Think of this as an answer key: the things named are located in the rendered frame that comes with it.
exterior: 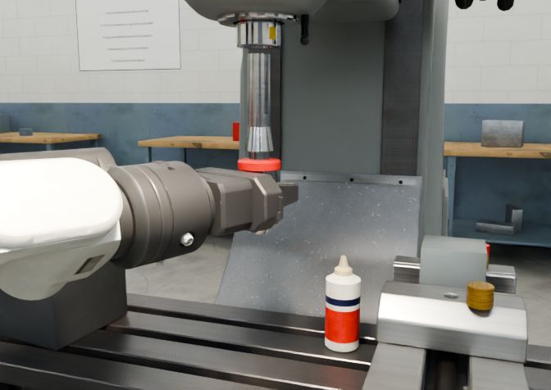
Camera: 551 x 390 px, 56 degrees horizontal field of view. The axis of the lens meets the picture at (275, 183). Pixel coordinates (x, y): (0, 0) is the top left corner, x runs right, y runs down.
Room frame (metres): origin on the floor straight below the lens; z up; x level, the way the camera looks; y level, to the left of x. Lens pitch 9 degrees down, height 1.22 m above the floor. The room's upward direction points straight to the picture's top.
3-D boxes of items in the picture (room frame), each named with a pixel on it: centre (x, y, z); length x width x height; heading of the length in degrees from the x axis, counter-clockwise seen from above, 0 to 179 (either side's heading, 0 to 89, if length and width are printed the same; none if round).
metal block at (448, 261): (0.50, -0.18, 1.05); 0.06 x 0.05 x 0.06; 71
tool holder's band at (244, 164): (0.57, 0.02, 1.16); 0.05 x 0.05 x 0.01
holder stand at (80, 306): (0.66, 0.32, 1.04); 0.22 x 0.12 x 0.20; 63
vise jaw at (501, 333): (0.45, -0.16, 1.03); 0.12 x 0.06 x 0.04; 71
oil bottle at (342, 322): (0.58, -0.08, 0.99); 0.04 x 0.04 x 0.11
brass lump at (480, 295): (0.43, -0.18, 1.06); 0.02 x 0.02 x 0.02
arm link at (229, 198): (0.50, 0.08, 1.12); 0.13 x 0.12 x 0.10; 49
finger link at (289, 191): (0.54, -0.01, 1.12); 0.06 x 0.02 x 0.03; 139
